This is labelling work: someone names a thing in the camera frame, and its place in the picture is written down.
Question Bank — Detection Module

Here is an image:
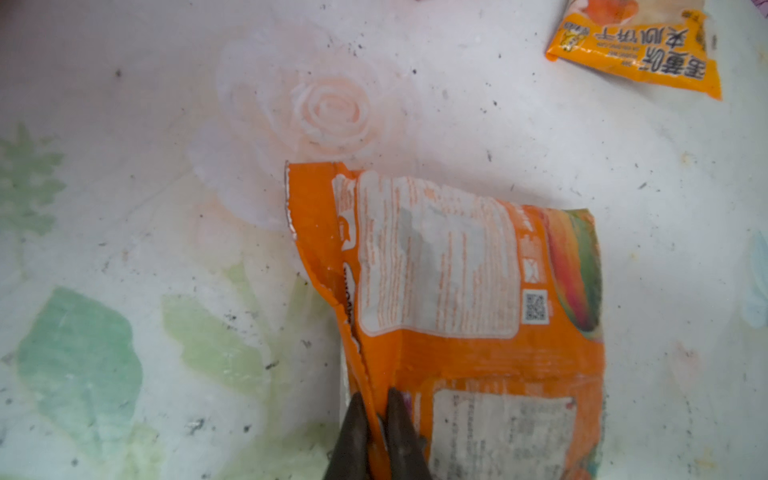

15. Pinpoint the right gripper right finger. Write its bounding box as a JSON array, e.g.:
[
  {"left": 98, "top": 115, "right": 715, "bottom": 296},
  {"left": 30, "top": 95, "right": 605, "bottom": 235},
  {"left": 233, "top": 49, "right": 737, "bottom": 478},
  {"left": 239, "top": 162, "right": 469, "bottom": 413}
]
[{"left": 385, "top": 388, "right": 432, "bottom": 480}]

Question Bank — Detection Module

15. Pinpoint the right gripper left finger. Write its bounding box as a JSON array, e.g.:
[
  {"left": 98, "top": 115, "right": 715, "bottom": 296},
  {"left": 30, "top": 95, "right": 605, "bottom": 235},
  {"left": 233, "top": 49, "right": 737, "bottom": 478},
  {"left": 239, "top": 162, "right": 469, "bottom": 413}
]
[{"left": 323, "top": 392, "right": 369, "bottom": 480}]

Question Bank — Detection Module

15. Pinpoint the orange white snack bag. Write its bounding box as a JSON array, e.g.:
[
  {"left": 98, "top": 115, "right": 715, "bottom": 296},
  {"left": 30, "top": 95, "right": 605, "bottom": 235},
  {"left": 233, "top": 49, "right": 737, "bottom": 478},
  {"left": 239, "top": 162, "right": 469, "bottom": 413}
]
[{"left": 285, "top": 163, "right": 605, "bottom": 479}]

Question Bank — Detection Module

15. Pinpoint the small orange snack packet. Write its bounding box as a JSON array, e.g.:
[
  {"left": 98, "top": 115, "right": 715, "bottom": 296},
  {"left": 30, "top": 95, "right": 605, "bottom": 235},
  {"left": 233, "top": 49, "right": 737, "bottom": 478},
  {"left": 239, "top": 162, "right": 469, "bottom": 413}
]
[{"left": 545, "top": 0, "right": 722, "bottom": 101}]

